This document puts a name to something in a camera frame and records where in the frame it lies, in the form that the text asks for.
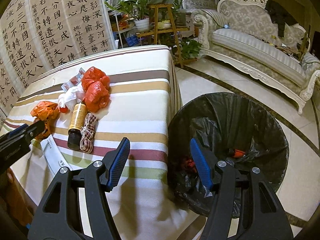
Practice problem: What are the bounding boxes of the white tissue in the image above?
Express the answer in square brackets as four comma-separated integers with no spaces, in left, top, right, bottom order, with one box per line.
[58,86,84,112]

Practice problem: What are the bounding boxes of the ornate white sofa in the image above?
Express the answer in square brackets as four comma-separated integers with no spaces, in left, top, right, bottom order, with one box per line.
[191,0,320,115]

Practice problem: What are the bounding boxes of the silver snack wrapper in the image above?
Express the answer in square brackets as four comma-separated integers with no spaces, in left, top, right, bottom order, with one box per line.
[62,67,87,92]

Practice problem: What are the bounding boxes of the potted plant white pot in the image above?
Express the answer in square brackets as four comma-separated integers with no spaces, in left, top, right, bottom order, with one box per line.
[105,0,163,33]

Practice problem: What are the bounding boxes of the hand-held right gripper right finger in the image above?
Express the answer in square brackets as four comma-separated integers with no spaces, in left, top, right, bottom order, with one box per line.
[189,137,294,240]

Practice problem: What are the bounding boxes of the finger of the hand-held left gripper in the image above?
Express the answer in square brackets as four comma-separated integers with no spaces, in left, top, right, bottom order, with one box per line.
[0,119,46,147]

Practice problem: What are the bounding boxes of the black and orange object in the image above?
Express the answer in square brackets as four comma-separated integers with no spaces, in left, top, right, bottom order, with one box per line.
[227,148,247,158]

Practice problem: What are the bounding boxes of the black garment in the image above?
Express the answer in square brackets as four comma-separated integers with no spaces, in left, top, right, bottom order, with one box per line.
[265,0,299,38]

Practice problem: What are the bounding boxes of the white paper packet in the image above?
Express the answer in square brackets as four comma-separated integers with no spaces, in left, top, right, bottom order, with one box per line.
[40,137,69,177]

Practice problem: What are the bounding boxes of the orange plastic bag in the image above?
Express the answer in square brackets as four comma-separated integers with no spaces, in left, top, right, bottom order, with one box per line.
[30,101,60,140]

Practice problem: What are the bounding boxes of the wooden plant stand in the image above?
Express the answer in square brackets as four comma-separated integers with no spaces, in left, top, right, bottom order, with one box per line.
[136,4,193,68]

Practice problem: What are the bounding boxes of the calligraphy folding screen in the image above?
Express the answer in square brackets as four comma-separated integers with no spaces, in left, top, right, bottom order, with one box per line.
[0,0,117,130]

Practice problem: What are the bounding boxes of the small leafy green plant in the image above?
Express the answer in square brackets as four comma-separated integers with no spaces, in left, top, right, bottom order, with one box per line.
[180,40,203,60]

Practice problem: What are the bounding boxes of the pile of papers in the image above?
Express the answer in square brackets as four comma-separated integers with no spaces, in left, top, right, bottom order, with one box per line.
[272,42,308,60]

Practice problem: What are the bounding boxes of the red plastic bag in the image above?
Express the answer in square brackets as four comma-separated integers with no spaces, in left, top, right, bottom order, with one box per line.
[81,66,111,90]
[84,81,111,113]

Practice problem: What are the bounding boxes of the checkered ribbon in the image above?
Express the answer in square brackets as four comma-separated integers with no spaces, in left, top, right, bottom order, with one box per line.
[79,113,98,153]

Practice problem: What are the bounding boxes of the striped tablecloth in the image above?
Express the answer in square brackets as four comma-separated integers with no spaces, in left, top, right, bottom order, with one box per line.
[0,44,184,240]

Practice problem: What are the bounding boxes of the black lined bin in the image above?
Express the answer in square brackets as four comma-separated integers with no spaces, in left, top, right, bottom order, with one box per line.
[167,92,290,219]

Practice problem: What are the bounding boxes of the potted plant dark pot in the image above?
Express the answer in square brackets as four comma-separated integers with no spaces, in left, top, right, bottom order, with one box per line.
[170,0,194,27]

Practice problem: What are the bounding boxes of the white metal shelf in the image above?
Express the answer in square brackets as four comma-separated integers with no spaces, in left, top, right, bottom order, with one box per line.
[107,10,140,48]

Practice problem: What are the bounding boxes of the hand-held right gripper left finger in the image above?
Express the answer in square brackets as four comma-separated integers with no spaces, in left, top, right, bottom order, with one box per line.
[32,137,131,240]

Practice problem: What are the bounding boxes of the dark red wrapper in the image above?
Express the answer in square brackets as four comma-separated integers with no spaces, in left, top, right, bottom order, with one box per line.
[180,156,197,170]

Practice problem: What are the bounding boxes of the patterned armchair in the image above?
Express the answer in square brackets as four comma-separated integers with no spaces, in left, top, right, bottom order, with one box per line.
[182,0,218,28]

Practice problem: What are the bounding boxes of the brown glass bottle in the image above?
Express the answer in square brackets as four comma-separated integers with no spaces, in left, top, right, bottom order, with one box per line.
[67,102,88,148]

